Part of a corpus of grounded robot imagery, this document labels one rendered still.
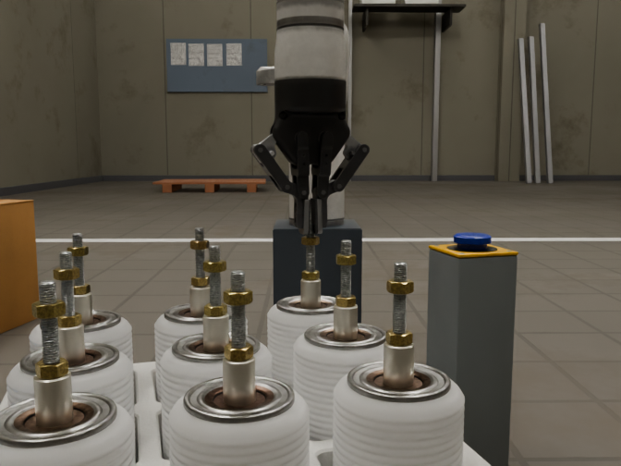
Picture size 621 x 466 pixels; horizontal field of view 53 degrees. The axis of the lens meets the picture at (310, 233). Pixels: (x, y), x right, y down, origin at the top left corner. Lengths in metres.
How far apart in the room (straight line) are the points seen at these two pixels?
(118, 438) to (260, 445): 0.09
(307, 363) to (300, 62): 0.29
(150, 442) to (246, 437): 0.17
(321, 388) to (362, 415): 0.11
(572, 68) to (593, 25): 0.65
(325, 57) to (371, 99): 8.38
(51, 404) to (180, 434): 0.08
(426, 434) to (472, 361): 0.26
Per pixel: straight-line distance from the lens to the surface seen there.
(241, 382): 0.43
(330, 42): 0.65
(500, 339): 0.71
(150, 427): 0.59
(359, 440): 0.45
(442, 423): 0.45
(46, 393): 0.43
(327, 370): 0.55
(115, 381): 0.53
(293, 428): 0.42
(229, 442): 0.41
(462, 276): 0.67
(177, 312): 0.67
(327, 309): 0.67
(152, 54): 9.27
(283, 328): 0.66
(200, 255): 0.65
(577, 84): 9.79
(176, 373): 0.53
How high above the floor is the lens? 0.42
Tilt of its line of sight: 7 degrees down
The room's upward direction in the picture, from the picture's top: straight up
